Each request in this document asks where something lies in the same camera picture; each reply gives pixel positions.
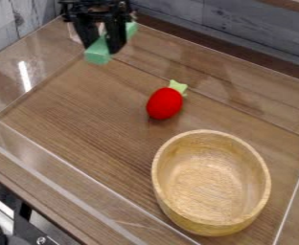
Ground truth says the clear acrylic tray enclosure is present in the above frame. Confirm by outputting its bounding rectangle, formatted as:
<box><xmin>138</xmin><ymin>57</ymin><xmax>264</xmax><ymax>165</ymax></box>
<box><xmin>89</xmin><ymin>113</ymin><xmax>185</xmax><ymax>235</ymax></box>
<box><xmin>0</xmin><ymin>20</ymin><xmax>299</xmax><ymax>245</ymax></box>

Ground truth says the clear acrylic corner bracket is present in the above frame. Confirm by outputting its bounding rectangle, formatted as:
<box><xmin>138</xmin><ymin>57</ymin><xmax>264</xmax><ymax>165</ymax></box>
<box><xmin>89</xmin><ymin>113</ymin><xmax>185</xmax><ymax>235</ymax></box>
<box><xmin>66</xmin><ymin>22</ymin><xmax>82</xmax><ymax>44</ymax></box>

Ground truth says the green rectangular block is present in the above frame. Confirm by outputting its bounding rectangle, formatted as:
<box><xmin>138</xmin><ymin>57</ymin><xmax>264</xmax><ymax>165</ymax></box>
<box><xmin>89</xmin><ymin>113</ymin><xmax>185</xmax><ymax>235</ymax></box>
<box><xmin>84</xmin><ymin>22</ymin><xmax>137</xmax><ymax>65</ymax></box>

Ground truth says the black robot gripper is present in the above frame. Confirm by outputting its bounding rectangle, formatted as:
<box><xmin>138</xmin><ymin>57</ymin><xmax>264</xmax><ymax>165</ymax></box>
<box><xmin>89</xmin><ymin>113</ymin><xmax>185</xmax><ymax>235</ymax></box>
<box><xmin>58</xmin><ymin>0</ymin><xmax>133</xmax><ymax>55</ymax></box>

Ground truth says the red plush strawberry toy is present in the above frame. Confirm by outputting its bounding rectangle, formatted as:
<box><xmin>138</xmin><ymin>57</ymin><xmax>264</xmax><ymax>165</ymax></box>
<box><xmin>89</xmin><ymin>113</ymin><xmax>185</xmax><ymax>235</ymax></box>
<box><xmin>145</xmin><ymin>79</ymin><xmax>188</xmax><ymax>120</ymax></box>

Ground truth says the brown wooden bowl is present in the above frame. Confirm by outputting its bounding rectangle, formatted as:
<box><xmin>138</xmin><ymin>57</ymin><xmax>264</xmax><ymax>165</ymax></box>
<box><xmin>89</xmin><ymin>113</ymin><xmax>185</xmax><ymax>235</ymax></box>
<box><xmin>150</xmin><ymin>129</ymin><xmax>271</xmax><ymax>236</ymax></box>

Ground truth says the black metal table frame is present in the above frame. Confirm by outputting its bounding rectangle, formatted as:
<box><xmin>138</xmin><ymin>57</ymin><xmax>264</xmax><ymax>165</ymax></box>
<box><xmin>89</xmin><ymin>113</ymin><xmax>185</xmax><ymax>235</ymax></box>
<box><xmin>13</xmin><ymin>201</ymin><xmax>59</xmax><ymax>245</ymax></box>

